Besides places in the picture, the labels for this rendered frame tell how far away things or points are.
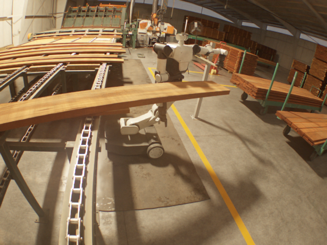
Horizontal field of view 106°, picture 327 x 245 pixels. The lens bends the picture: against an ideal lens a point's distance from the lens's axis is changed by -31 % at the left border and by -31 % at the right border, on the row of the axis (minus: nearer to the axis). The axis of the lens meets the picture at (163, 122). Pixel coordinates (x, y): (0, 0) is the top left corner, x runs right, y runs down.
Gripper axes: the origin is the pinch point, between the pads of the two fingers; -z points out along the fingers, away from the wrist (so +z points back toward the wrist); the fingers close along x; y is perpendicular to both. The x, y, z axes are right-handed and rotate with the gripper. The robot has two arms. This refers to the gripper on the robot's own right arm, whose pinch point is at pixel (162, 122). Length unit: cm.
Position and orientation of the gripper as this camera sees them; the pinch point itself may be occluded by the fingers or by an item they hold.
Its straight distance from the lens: 187.2
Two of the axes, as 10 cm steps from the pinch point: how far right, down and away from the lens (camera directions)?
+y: 7.3, -3.0, 6.1
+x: 6.8, 2.7, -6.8
